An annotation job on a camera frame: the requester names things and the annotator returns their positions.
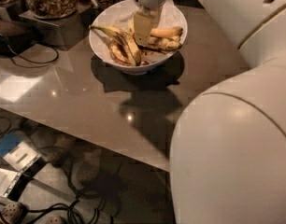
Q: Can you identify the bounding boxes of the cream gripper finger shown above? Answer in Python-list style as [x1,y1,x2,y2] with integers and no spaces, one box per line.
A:
[150,7,163,28]
[134,11,152,47]

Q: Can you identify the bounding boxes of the long spotted banana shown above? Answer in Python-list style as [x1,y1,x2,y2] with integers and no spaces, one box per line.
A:
[128,19,182,53]

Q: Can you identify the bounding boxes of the yellow banana at rear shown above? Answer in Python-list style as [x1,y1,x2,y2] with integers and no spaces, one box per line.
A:
[150,26,183,37]

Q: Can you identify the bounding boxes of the spotted banana with stem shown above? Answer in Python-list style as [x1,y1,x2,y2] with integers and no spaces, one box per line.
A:
[89,24,141,66]

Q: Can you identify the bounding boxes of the white ceramic bowl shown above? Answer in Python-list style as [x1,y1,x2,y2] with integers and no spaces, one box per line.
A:
[89,0,187,75]

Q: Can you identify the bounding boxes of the brown bruised banana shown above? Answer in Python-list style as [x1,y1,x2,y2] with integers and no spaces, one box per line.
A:
[108,40,132,66]

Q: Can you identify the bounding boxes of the white paper napkin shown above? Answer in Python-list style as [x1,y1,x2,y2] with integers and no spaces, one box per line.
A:
[159,0,178,28]

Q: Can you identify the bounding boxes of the glass jar of nuts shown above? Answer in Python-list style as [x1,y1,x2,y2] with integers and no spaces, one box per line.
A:
[25,0,78,20]

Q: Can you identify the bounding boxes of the dark device on table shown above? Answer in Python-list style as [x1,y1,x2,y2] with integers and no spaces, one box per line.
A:
[0,20,35,54]

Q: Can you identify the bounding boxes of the blue and white box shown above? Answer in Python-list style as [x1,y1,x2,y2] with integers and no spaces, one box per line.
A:
[0,133,40,171]

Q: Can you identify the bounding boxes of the white flat box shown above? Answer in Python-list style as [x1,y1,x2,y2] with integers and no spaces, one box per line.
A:
[0,168,18,197]

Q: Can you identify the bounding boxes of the grey perforated shoe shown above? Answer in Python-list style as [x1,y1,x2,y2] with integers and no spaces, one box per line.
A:
[1,203,24,224]

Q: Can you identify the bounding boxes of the black cable on table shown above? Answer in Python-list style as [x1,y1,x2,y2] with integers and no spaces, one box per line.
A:
[6,42,60,65]

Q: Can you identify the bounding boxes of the black floor cables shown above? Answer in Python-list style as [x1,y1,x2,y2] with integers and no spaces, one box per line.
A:
[21,152,122,224]

